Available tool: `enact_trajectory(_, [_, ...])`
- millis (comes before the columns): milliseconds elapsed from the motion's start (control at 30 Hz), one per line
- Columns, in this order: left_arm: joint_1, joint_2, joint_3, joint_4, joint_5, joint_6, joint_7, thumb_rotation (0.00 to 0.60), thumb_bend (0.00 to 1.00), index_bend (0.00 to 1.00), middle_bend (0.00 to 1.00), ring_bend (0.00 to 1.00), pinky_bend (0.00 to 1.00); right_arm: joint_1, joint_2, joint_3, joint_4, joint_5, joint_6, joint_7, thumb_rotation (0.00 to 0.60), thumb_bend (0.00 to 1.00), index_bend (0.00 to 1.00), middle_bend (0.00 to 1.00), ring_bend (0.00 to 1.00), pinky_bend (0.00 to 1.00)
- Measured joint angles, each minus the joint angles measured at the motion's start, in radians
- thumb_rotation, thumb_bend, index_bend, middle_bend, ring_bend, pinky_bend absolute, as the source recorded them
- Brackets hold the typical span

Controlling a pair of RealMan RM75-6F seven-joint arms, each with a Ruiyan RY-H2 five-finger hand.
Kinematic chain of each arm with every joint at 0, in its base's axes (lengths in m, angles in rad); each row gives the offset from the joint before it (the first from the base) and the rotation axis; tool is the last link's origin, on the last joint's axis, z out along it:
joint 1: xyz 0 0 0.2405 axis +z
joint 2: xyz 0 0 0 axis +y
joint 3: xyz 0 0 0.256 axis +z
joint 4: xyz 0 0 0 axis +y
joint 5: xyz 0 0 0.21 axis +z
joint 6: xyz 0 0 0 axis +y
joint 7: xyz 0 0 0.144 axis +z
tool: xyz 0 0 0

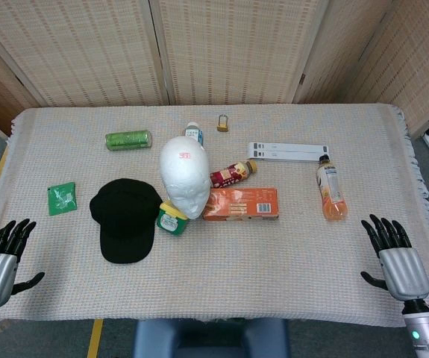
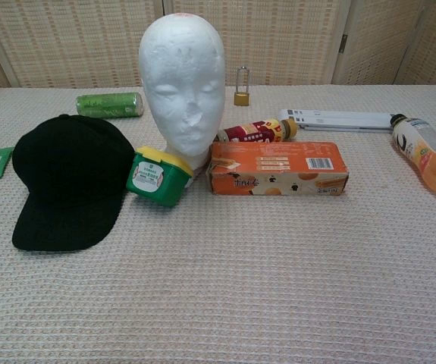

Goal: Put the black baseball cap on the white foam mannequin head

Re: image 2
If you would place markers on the black baseball cap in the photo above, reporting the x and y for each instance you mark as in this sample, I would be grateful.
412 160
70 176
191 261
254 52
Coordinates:
69 170

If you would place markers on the white foam mannequin head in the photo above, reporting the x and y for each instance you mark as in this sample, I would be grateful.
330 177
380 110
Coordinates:
181 76

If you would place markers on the green tub with yellow lid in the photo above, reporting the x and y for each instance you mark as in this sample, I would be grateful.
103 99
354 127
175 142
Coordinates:
157 182

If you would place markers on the orange biscuit box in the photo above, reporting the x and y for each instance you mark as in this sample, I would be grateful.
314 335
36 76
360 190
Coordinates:
278 167

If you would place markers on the red-labelled small drink bottle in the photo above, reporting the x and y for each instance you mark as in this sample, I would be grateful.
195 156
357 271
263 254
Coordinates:
255 130

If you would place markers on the brass padlock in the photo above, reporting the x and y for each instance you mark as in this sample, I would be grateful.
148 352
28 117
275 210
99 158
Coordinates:
241 98

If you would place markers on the beige woven tablecloth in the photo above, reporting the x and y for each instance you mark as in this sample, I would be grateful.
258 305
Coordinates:
217 284

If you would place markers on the green drink can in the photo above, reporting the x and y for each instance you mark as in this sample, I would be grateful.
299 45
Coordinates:
107 105

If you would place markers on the long flat white box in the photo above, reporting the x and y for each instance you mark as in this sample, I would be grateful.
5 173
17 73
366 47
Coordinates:
335 113
346 126

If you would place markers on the orange juice plastic bottle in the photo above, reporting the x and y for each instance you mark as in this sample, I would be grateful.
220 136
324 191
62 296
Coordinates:
422 151

